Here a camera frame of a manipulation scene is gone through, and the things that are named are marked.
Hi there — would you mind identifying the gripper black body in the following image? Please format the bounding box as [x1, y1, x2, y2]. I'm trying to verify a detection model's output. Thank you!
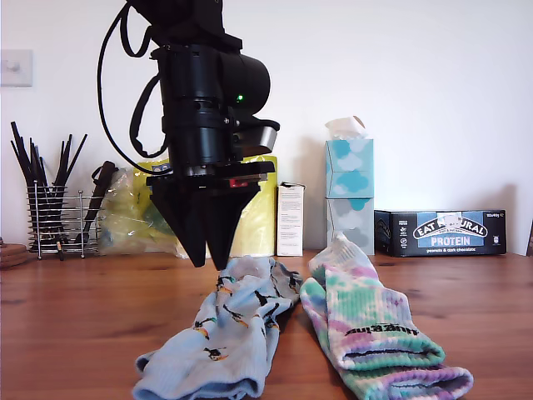
[145, 123, 276, 192]

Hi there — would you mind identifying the blue toucan print sock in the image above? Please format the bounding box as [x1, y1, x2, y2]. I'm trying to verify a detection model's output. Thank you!
[137, 258, 303, 400]
[132, 255, 291, 400]

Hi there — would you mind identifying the tie-dye Hugging Face sock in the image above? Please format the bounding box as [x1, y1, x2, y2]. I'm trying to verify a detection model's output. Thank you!
[307, 232, 446, 372]
[299, 274, 476, 400]

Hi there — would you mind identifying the yellow paper towel pack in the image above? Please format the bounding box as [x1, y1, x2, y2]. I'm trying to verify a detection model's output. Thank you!
[97, 152, 279, 259]

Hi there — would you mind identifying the narrow white carton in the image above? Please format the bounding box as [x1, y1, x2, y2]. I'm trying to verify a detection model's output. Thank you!
[276, 180, 306, 258]

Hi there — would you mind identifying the black stick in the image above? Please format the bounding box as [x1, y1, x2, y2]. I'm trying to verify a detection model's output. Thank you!
[8, 119, 41, 187]
[27, 137, 47, 187]
[52, 133, 72, 187]
[61, 132, 88, 185]

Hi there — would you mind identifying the white tissue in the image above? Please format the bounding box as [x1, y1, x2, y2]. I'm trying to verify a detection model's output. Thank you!
[324, 115, 370, 142]

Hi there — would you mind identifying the Eat Natural protein bar box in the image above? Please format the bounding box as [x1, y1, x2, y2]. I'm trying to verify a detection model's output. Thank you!
[373, 208, 508, 258]

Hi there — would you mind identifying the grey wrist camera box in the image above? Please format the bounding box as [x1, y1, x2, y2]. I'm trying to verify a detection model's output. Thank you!
[232, 119, 281, 153]

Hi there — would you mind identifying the black handled utensil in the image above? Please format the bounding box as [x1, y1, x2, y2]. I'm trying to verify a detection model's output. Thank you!
[81, 160, 121, 247]

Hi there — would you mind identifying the chrome wire holder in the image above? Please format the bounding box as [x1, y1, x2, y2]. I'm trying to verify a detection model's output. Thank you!
[27, 182, 103, 259]

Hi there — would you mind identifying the white wall light switch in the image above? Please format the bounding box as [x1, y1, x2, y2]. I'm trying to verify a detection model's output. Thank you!
[0, 48, 33, 88]

